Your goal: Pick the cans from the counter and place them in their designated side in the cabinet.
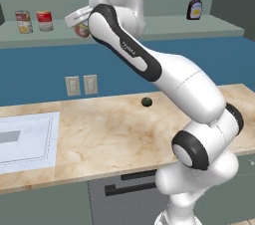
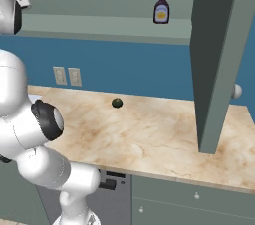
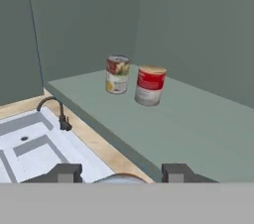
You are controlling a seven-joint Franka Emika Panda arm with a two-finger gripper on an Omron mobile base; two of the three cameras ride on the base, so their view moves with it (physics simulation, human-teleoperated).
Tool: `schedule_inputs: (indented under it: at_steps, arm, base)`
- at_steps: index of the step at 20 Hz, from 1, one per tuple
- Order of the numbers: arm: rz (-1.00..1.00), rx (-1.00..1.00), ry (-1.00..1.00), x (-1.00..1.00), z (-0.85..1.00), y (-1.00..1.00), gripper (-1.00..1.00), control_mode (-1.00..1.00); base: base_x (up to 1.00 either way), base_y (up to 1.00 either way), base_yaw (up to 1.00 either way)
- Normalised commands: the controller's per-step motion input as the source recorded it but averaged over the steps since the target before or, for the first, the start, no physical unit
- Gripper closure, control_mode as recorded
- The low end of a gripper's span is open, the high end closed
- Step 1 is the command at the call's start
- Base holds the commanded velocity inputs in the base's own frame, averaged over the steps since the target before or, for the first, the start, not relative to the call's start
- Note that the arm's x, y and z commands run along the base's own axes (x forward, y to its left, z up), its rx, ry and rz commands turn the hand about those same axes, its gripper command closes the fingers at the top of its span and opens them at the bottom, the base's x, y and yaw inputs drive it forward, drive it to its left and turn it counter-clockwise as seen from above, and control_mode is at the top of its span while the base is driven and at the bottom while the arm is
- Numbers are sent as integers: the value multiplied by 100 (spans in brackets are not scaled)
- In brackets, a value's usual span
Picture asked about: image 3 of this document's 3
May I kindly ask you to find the white and grey sink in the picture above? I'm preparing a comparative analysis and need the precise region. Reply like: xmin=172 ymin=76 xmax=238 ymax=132
xmin=0 ymin=106 xmax=116 ymax=184

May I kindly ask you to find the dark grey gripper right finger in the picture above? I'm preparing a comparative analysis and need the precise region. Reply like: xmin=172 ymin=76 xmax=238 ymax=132
xmin=161 ymin=163 xmax=219 ymax=183

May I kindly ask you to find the dark bronze tap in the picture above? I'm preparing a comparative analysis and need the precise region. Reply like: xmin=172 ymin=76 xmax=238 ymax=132
xmin=36 ymin=96 xmax=73 ymax=132

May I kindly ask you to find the red and white can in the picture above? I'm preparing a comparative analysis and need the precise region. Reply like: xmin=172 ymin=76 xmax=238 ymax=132
xmin=134 ymin=64 xmax=168 ymax=107

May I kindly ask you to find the can with vegetable picture label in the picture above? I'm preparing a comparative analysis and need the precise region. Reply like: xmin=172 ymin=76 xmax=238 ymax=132
xmin=104 ymin=54 xmax=131 ymax=95

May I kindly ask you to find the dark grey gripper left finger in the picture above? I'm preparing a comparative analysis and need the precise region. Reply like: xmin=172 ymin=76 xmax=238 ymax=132
xmin=21 ymin=163 xmax=83 ymax=184

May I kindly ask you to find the silver can with tan lid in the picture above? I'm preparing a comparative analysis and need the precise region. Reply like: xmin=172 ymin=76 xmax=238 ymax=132
xmin=92 ymin=172 xmax=148 ymax=184

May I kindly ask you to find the grey-green open cabinet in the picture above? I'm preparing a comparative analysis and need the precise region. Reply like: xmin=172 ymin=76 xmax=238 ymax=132
xmin=0 ymin=0 xmax=254 ymax=183

